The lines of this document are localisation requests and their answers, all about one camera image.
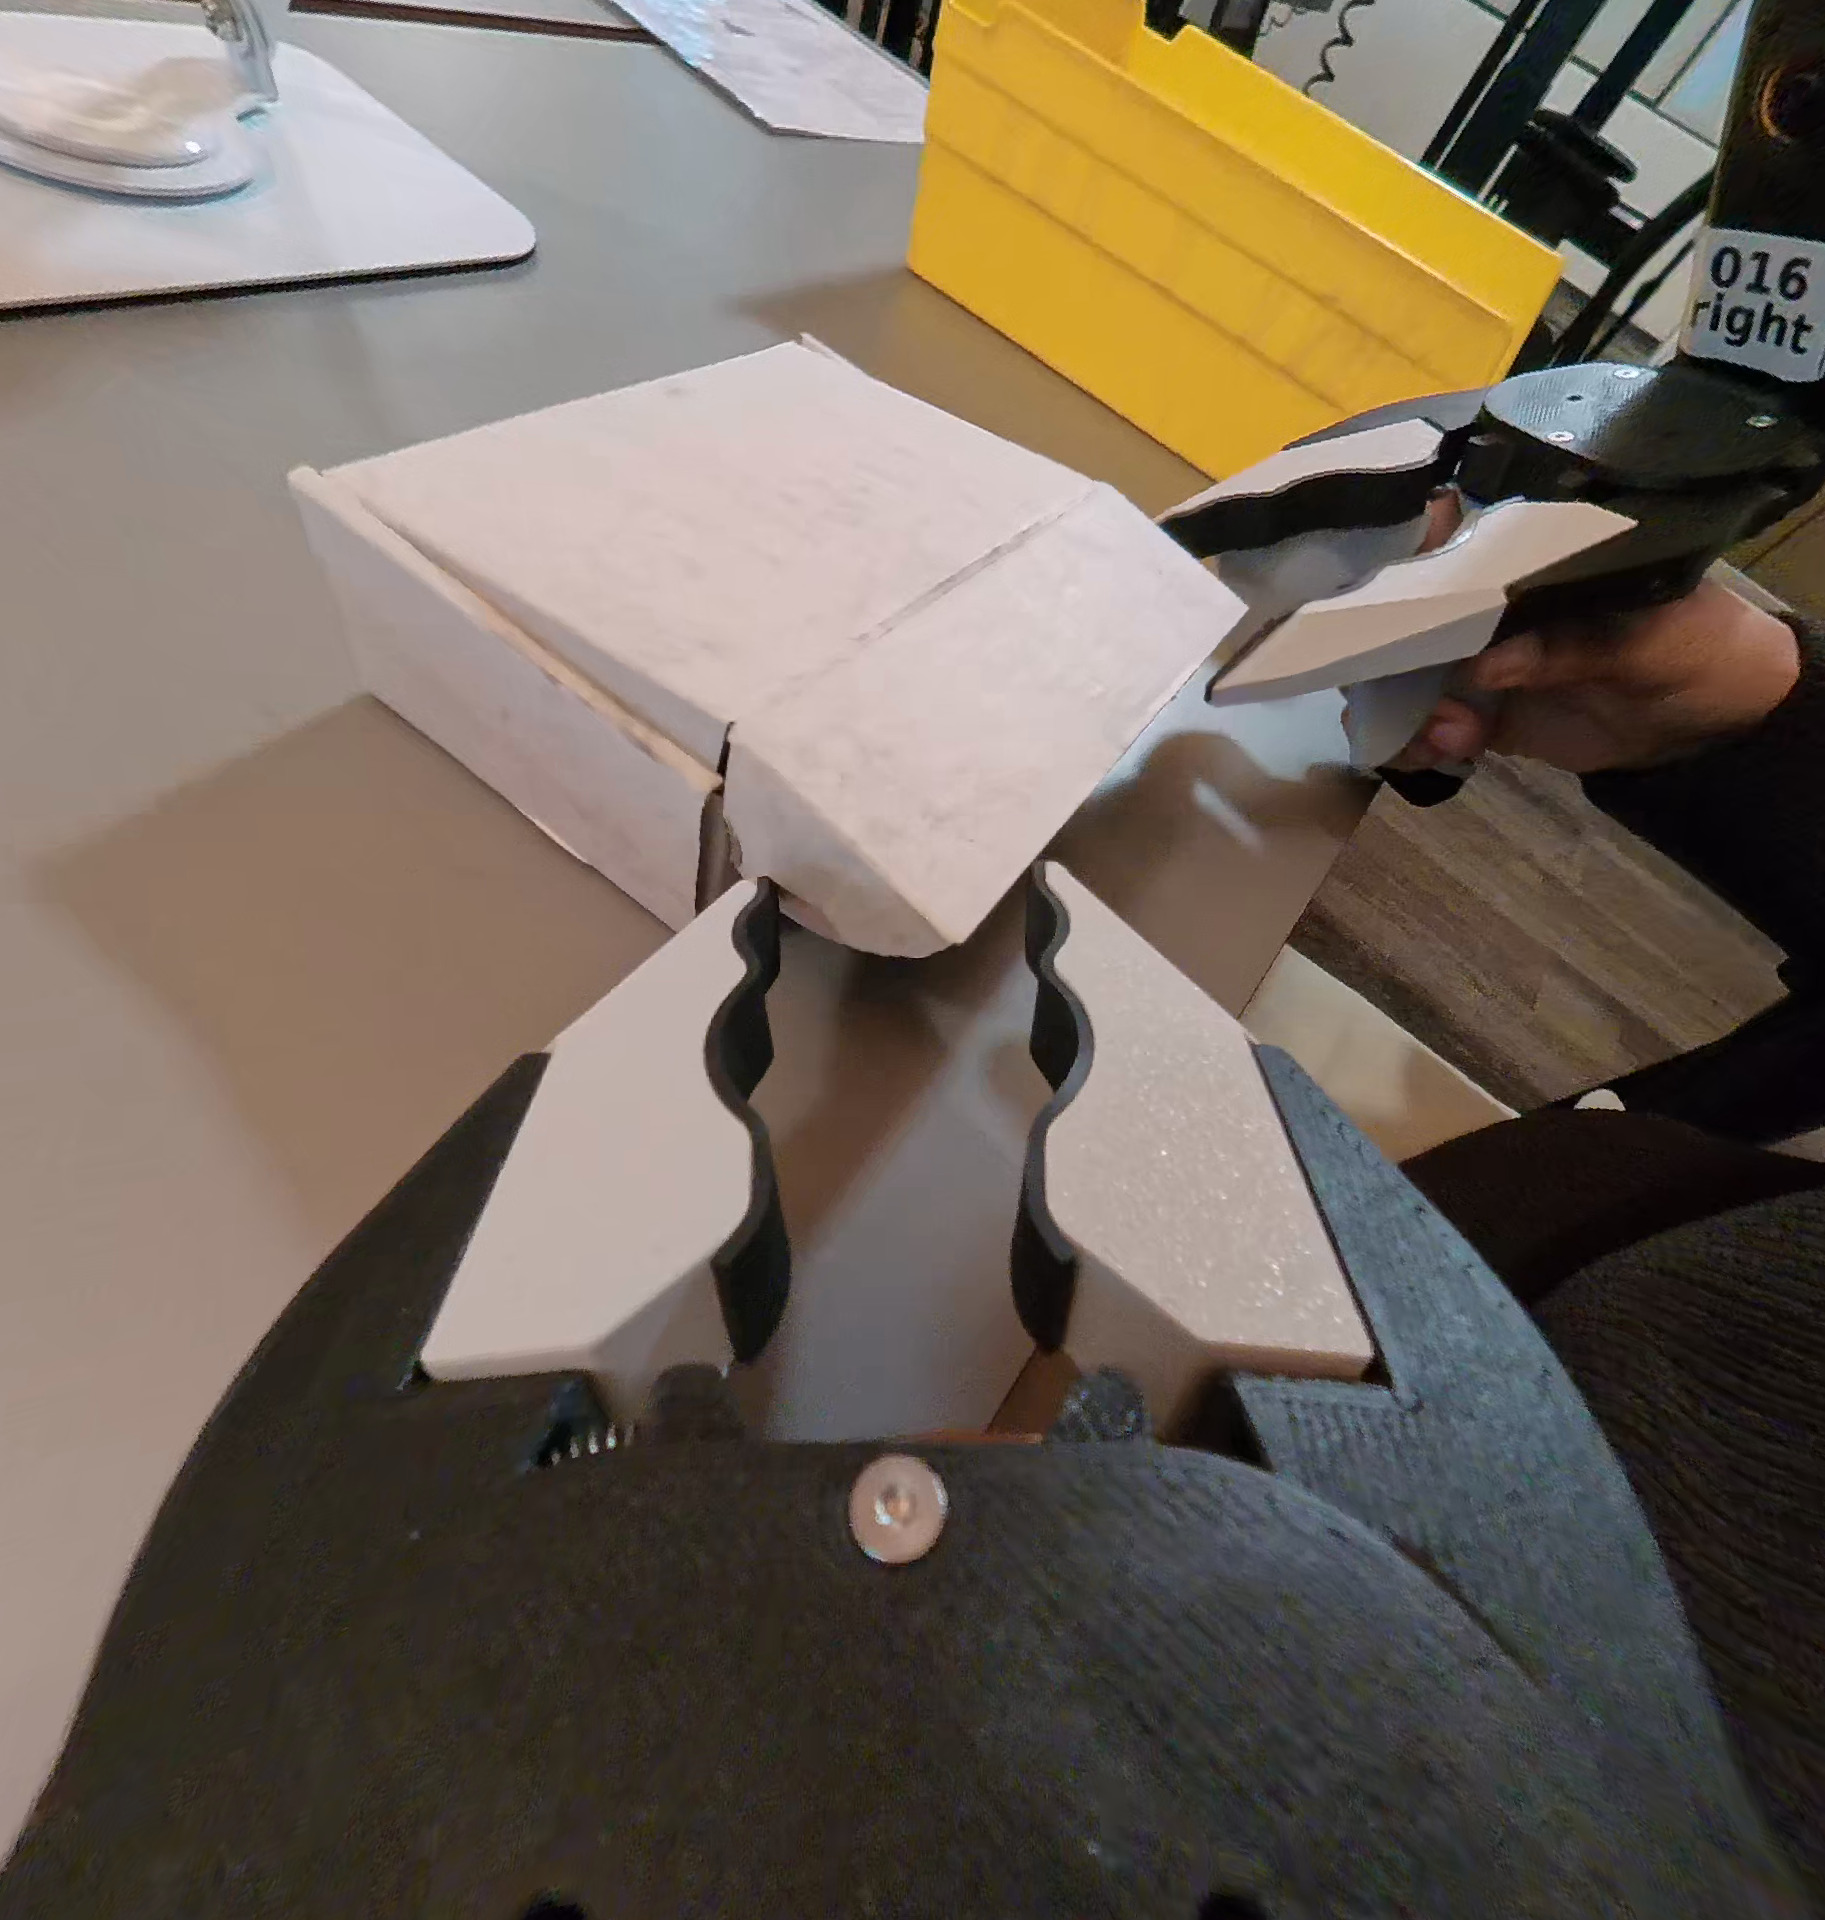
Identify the yellow plastic bin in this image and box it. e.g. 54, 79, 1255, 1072
907, 0, 1568, 481

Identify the person's black sweater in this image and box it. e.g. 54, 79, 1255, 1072
1398, 1107, 1825, 1920

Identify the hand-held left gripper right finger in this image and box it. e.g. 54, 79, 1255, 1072
1006, 860, 1380, 1431

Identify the blue white paper sheet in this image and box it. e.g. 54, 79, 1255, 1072
605, 0, 934, 147

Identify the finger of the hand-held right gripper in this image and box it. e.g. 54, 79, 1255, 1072
1204, 498, 1642, 711
1158, 389, 1488, 635

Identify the white cardboard mailer box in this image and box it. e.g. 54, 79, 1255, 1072
289, 333, 1247, 964

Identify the grey desk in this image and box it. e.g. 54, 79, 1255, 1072
0, 0, 1530, 1920

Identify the person's right hand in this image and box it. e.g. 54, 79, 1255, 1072
1414, 578, 1804, 777

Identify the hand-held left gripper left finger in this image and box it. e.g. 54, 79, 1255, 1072
420, 879, 792, 1422

